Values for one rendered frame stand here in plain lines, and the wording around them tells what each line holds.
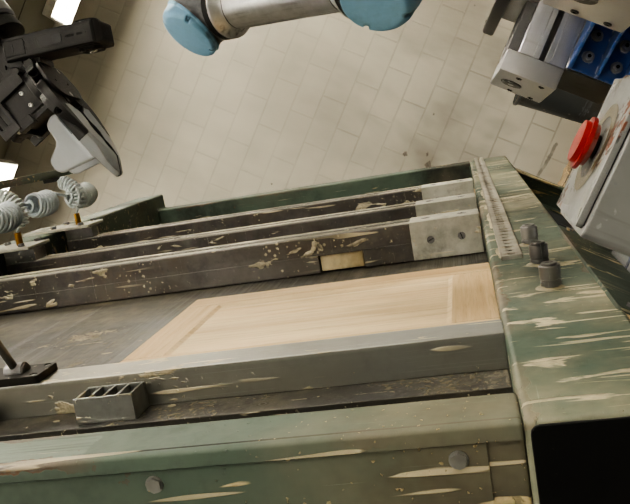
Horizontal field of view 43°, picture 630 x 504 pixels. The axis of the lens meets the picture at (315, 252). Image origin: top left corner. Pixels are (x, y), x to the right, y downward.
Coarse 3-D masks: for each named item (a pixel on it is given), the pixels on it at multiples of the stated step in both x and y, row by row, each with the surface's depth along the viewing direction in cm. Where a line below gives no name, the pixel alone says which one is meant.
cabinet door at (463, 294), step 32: (288, 288) 131; (320, 288) 127; (352, 288) 124; (384, 288) 121; (416, 288) 118; (448, 288) 114; (480, 288) 110; (192, 320) 120; (224, 320) 118; (256, 320) 115; (288, 320) 112; (320, 320) 109; (352, 320) 106; (384, 320) 103; (416, 320) 101; (448, 320) 98; (480, 320) 95; (160, 352) 105; (192, 352) 104
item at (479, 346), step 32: (224, 352) 92; (256, 352) 90; (288, 352) 88; (320, 352) 86; (352, 352) 85; (384, 352) 85; (416, 352) 84; (448, 352) 84; (480, 352) 83; (32, 384) 93; (64, 384) 92; (96, 384) 91; (160, 384) 90; (192, 384) 89; (224, 384) 89; (256, 384) 88; (288, 384) 87; (320, 384) 87; (352, 384) 86; (0, 416) 94; (32, 416) 94
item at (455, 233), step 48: (288, 240) 148; (336, 240) 146; (384, 240) 145; (432, 240) 143; (480, 240) 142; (0, 288) 160; (48, 288) 158; (96, 288) 156; (144, 288) 155; (192, 288) 153
